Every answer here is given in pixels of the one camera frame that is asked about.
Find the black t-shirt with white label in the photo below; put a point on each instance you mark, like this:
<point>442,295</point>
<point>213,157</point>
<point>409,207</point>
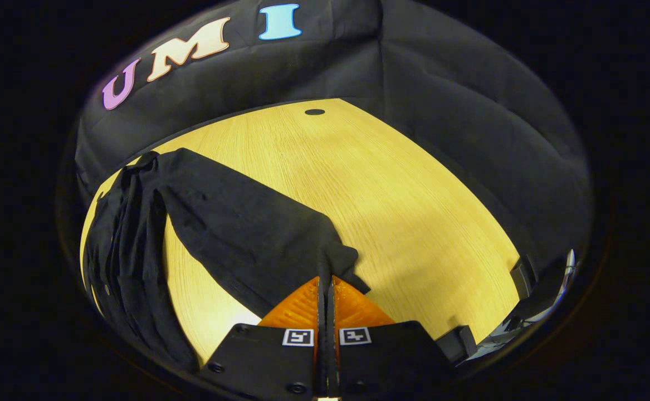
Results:
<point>235,234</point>

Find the black backdrop cloth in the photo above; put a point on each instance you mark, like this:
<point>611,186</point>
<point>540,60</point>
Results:
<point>441,111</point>

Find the small black block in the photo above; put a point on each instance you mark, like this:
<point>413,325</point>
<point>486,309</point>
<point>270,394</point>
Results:
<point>523,277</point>
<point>457,344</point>

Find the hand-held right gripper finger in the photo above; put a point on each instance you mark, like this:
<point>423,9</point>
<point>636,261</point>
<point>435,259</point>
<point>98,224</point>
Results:
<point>321,345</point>
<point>333,345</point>

